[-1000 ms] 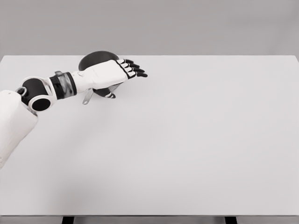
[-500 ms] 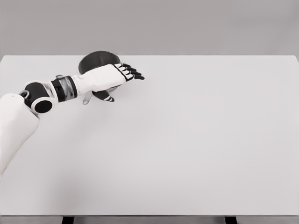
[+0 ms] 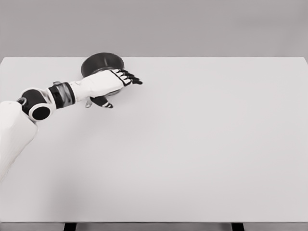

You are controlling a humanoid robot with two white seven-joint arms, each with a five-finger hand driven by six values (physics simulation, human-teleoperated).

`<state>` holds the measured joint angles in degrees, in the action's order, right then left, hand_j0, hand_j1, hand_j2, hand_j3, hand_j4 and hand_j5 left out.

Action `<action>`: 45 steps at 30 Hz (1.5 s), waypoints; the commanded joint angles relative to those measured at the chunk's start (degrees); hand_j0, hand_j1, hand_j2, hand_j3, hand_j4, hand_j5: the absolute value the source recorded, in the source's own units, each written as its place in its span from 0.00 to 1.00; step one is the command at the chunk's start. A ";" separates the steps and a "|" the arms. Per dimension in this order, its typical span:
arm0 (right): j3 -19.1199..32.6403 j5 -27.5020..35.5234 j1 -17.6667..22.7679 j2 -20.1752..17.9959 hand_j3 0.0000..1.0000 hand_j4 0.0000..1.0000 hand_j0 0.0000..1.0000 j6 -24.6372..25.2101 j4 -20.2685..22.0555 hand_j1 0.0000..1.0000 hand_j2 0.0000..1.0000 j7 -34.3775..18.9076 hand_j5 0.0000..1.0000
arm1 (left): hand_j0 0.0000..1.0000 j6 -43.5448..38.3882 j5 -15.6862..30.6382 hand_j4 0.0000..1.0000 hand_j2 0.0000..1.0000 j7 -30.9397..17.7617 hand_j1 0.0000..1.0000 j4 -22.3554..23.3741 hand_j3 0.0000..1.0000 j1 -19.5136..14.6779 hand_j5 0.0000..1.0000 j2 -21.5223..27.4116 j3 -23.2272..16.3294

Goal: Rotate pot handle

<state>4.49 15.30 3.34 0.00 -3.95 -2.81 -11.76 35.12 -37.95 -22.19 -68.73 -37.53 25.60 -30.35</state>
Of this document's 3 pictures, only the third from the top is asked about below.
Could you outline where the dark metal pot with handle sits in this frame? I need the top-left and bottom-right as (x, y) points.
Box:
(80, 52), (126, 108)

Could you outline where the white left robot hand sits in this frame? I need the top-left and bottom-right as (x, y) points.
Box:
(88, 68), (143, 109)

